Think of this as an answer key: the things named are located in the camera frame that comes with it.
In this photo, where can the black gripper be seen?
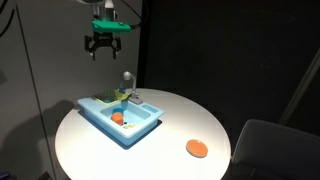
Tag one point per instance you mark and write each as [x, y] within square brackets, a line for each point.
[101, 40]

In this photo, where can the blue toy brush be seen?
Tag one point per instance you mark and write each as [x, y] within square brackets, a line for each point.
[122, 88]

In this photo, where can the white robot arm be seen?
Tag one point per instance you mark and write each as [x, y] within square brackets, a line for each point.
[102, 10]

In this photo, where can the grey toy faucet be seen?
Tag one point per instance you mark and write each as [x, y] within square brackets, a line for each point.
[134, 96]

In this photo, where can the blue toy bowl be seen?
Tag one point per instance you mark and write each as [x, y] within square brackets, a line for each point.
[118, 110]

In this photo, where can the light blue toy sink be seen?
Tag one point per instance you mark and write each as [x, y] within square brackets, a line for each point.
[138, 119]

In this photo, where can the orange toy cup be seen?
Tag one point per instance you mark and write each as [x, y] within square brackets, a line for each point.
[117, 118]

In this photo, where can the orange toy plate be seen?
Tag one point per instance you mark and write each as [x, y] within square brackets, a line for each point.
[196, 148]

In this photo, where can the yellow-green dish rack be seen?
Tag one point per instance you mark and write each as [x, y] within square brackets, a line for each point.
[112, 95]

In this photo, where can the blue item in rack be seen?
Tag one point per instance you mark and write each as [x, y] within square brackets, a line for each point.
[106, 100]

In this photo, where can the grey chair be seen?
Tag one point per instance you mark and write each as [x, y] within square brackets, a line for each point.
[283, 152]

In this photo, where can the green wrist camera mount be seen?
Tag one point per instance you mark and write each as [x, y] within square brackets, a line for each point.
[110, 27]

